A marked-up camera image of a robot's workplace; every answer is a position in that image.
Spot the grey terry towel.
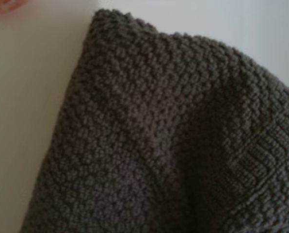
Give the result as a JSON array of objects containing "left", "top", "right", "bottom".
[{"left": 20, "top": 8, "right": 289, "bottom": 233}]

